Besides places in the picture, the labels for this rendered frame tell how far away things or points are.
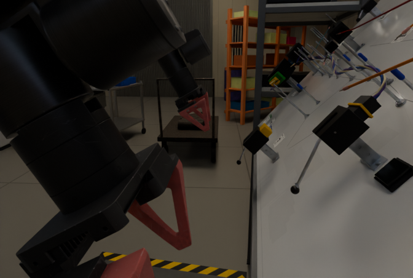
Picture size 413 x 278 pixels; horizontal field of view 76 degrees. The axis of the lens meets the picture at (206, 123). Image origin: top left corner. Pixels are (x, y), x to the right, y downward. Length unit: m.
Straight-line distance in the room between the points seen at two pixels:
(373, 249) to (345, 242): 0.04
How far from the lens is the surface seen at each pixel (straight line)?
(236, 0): 8.42
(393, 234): 0.36
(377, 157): 0.46
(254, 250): 0.55
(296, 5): 1.43
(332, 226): 0.43
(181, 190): 0.24
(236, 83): 5.04
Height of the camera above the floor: 1.21
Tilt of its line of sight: 14 degrees down
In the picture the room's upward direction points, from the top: straight up
